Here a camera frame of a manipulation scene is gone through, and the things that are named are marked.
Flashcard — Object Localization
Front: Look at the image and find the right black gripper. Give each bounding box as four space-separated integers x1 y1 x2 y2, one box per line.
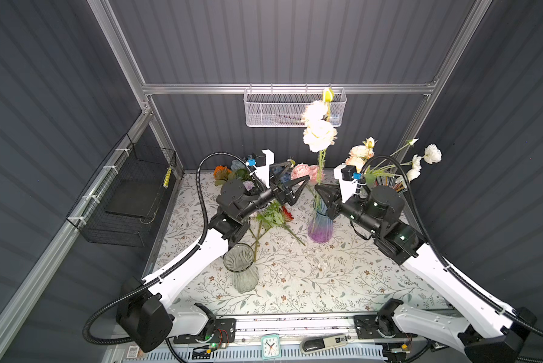
314 181 379 237

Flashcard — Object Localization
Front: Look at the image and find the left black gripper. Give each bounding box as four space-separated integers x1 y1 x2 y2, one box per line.
236 159 305 224

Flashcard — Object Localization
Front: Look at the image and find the pink rose stem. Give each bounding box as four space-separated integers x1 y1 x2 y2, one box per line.
291 163 319 201

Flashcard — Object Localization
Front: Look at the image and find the lilac small blossom sprig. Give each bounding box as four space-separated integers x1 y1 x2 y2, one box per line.
249 201 306 262

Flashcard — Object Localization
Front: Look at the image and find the blue purple glass vase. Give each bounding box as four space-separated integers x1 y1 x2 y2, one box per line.
307 197 333 244

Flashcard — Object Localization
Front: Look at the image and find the cream peach rose stem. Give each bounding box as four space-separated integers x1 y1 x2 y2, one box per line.
345 137 377 172

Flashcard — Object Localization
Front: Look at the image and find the white poppy flower stem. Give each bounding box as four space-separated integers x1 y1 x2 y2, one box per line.
364 138 442 188

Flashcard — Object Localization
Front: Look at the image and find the pale pink peony flower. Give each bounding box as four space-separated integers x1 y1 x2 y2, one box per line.
301 87 337 185

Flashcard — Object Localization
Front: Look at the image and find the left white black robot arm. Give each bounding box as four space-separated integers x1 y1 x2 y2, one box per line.
117 162 310 352

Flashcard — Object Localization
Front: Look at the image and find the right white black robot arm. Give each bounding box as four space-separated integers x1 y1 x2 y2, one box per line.
315 181 530 362

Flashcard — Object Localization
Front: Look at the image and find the clear ribbed glass vase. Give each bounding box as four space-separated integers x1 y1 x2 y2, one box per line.
223 243 259 293

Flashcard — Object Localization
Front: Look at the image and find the red flower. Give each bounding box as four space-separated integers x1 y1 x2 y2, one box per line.
281 206 294 222

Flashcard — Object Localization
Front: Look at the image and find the orange flower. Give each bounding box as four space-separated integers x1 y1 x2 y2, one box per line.
213 166 232 182

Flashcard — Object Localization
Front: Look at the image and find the floral patterned table mat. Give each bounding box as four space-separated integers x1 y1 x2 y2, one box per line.
176 191 447 316

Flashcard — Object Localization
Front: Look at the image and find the grey stapler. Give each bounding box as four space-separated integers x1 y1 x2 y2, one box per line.
300 334 350 355

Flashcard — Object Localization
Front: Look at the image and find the small green alarm clock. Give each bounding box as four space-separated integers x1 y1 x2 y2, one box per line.
260 334 282 360

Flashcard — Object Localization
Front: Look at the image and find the white wire mesh basket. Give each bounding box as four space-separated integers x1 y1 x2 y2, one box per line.
243 86 347 128

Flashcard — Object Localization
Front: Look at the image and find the right black corrugated cable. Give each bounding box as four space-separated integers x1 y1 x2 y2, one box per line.
359 155 543 346

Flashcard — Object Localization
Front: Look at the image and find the black corrugated cable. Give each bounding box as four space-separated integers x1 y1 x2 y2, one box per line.
82 151 268 346
359 155 543 346

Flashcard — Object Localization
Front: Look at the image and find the black wire basket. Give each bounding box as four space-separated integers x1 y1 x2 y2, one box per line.
67 136 178 248

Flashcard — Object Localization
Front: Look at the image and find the left black corrugated cable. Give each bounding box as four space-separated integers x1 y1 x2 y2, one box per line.
82 151 268 346

